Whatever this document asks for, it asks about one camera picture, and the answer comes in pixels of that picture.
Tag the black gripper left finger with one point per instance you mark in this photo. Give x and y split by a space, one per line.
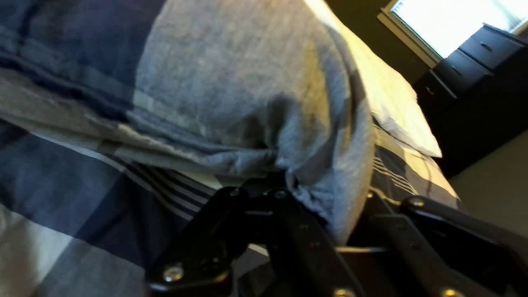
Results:
220 240

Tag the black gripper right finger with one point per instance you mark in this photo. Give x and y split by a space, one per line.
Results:
429 247

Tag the plaid bed comforter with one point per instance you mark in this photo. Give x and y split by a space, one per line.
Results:
66 219

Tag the white pillow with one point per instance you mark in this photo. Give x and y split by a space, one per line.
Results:
385 92

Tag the black dresser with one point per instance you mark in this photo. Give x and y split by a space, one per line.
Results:
484 92

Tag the bright window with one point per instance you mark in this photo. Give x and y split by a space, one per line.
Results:
456 18

